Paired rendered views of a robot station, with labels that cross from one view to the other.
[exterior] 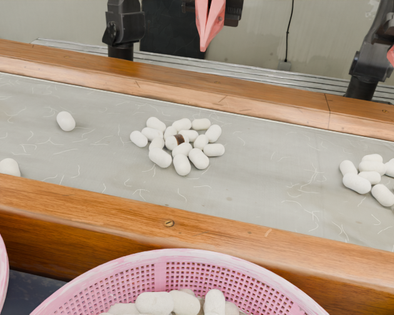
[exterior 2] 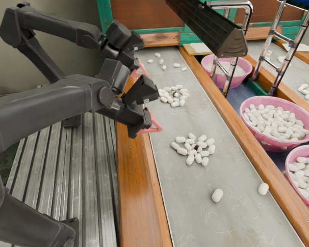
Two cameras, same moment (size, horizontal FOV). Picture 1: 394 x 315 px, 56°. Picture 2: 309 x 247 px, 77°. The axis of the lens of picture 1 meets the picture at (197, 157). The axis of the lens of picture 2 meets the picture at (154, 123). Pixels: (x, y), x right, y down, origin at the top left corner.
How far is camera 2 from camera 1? 0.84 m
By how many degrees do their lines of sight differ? 78
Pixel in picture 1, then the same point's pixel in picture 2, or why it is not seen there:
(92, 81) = (163, 215)
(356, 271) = (224, 101)
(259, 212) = (212, 121)
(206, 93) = (146, 148)
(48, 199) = (265, 161)
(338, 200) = (191, 107)
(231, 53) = not seen: outside the picture
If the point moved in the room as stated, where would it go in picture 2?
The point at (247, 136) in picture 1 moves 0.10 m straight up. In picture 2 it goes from (168, 132) to (169, 111)
